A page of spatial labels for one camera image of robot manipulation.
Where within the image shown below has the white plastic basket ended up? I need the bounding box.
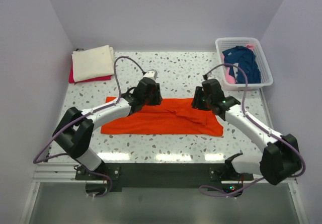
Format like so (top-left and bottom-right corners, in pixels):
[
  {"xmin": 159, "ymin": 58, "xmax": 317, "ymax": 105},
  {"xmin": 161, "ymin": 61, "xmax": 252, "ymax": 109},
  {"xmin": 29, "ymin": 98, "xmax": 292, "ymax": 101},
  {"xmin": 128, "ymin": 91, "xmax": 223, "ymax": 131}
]
[{"xmin": 215, "ymin": 37, "xmax": 273, "ymax": 91}]

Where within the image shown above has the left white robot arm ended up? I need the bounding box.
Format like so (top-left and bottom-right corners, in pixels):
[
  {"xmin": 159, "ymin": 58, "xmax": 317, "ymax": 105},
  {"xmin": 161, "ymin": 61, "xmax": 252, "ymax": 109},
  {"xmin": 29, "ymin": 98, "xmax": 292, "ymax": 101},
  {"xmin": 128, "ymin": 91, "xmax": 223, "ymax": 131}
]
[{"xmin": 53, "ymin": 77, "xmax": 162, "ymax": 180}]

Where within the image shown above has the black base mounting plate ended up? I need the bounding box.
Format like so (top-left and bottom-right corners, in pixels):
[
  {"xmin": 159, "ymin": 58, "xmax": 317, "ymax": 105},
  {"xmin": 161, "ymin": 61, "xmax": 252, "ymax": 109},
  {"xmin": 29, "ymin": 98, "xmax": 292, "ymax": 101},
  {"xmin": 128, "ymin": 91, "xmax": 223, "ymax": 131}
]
[{"xmin": 74, "ymin": 163, "xmax": 254, "ymax": 195}]

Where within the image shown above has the pink t shirt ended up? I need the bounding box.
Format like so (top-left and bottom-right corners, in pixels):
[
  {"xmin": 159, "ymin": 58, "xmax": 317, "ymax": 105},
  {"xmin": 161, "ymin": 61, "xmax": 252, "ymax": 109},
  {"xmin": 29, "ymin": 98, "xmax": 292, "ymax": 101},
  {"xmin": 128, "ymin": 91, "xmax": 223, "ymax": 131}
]
[{"xmin": 222, "ymin": 54, "xmax": 246, "ymax": 84}]

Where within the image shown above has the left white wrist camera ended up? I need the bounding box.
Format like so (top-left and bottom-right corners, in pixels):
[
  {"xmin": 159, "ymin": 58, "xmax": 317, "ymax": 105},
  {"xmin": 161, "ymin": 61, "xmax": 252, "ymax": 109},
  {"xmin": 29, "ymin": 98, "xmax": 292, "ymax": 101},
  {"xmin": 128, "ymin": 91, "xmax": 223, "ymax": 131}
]
[{"xmin": 143, "ymin": 69, "xmax": 157, "ymax": 81}]

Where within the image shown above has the aluminium frame rail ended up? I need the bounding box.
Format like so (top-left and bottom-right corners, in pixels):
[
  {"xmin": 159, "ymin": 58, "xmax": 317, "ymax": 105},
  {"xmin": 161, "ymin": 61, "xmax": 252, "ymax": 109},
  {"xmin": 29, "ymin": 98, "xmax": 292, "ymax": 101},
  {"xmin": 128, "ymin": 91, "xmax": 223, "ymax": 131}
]
[{"xmin": 32, "ymin": 145, "xmax": 85, "ymax": 183}]

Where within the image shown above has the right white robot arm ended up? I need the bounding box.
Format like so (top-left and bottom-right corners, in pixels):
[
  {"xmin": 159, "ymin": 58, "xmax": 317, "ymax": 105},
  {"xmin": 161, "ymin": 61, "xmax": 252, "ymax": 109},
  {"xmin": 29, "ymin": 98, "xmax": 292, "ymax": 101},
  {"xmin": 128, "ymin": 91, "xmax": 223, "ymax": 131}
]
[{"xmin": 192, "ymin": 79, "xmax": 304, "ymax": 185}]

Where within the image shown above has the folded cream t shirt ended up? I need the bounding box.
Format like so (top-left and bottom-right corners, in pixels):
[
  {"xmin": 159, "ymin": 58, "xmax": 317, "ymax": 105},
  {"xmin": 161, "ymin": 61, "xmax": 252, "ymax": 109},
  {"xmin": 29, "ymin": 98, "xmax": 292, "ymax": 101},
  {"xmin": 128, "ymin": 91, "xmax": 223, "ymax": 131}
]
[{"xmin": 71, "ymin": 45, "xmax": 114, "ymax": 81}]

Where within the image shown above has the navy blue t shirt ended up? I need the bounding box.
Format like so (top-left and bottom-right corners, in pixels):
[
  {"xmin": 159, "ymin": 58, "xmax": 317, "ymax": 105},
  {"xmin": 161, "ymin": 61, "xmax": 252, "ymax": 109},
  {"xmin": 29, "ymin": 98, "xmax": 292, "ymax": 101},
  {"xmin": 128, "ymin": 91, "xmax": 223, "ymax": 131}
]
[{"xmin": 222, "ymin": 46, "xmax": 261, "ymax": 84}]

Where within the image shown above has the orange t shirt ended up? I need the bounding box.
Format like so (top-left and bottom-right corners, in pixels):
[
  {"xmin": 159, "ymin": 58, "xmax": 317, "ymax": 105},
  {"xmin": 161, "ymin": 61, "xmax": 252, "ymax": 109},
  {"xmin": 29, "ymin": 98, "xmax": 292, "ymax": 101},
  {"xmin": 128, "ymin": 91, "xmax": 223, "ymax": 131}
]
[{"xmin": 101, "ymin": 98, "xmax": 224, "ymax": 137}]

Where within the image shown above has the folded magenta t shirt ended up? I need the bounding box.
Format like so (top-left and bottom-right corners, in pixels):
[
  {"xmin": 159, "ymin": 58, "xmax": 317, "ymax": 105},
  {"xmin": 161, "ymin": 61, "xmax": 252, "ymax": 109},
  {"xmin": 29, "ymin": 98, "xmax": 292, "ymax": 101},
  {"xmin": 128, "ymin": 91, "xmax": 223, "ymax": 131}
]
[{"xmin": 68, "ymin": 66, "xmax": 112, "ymax": 84}]

